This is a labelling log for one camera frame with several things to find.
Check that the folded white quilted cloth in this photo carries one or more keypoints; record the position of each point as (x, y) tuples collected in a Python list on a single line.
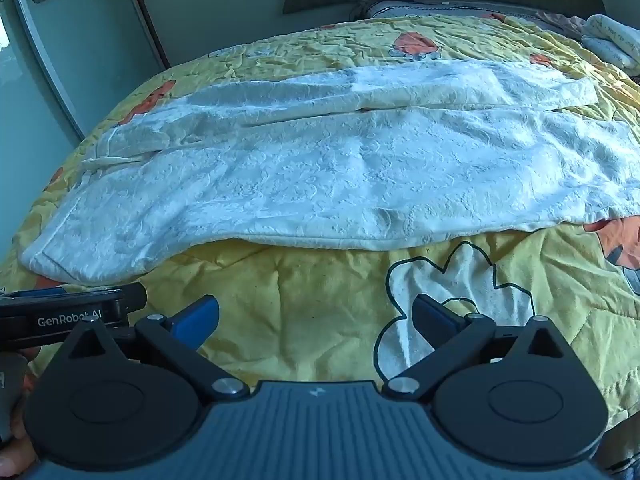
[(612, 40)]

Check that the person's left hand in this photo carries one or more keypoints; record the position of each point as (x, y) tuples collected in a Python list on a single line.
[(17, 455)]

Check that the pinkish crumpled cloth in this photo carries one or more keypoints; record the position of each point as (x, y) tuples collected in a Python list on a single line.
[(560, 21)]

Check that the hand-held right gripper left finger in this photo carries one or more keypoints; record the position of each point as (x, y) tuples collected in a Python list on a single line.
[(197, 317)]

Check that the patterned pillow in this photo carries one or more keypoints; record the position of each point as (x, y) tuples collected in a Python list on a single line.
[(425, 10)]

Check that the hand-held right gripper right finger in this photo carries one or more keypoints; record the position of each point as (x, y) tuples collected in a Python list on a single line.
[(435, 325)]

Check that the floral glass sliding wardrobe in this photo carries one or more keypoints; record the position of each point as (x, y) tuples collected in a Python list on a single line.
[(90, 25)]

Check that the yellow printed quilt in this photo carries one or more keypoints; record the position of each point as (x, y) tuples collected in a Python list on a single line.
[(300, 305)]

